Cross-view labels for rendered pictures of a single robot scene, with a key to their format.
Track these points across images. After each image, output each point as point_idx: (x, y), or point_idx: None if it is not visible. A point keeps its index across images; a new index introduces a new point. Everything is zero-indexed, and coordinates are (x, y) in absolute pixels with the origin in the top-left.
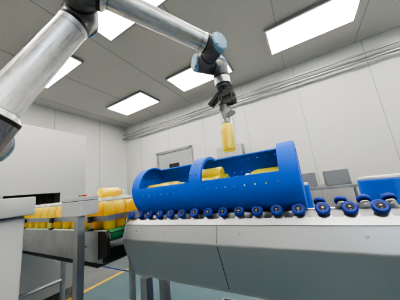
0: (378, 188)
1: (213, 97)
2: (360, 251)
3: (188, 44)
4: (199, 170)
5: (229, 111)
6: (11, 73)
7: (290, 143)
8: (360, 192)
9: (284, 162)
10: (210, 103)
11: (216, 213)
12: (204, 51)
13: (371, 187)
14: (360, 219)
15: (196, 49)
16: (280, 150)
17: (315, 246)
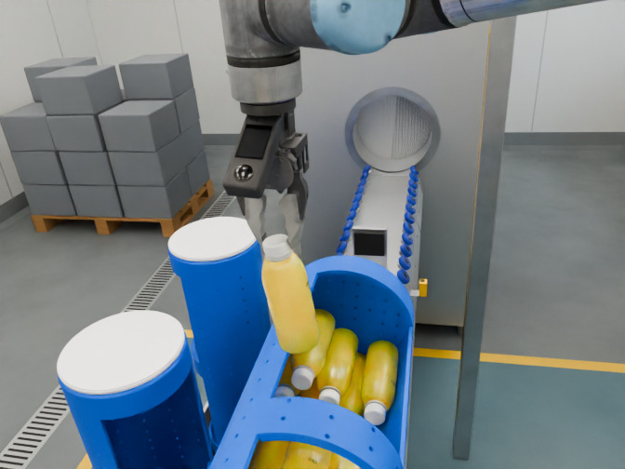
0: (240, 268)
1: (269, 158)
2: (412, 365)
3: (520, 14)
4: (392, 448)
5: (305, 212)
6: None
7: (382, 267)
8: (198, 283)
9: (410, 307)
10: (263, 184)
11: None
12: (454, 28)
13: (232, 270)
14: None
15: (480, 19)
16: (395, 288)
17: (409, 396)
